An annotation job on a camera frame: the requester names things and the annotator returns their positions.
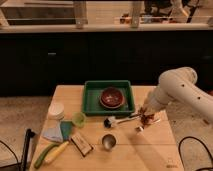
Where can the teal sponge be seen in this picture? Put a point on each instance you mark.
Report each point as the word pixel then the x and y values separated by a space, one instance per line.
pixel 66 129

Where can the small metal clip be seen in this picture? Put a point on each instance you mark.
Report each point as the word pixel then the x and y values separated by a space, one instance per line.
pixel 139 128

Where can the dish brush with handle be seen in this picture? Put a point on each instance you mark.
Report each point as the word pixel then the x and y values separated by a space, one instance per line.
pixel 112 121

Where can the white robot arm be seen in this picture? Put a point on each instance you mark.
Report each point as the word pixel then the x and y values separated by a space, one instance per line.
pixel 179 84

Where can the metal cup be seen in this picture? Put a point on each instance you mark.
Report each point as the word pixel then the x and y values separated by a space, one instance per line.
pixel 108 141

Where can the green cucumber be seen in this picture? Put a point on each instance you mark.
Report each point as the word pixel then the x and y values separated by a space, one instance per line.
pixel 43 154

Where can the brown rectangular block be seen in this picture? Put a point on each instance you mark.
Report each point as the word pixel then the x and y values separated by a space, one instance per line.
pixel 82 144

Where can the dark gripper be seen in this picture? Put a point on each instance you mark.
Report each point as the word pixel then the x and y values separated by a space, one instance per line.
pixel 142 112

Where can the black stand left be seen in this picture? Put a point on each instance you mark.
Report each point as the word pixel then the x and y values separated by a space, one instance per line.
pixel 28 136

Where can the light blue cloth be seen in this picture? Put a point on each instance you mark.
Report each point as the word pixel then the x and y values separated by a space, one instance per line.
pixel 53 134

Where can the green plastic tray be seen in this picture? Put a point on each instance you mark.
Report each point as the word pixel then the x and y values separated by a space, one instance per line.
pixel 92 90

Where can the small green cup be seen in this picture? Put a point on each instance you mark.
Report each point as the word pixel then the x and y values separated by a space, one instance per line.
pixel 78 119

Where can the dark red bowl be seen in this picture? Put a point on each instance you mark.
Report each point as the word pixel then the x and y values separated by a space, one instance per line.
pixel 111 98

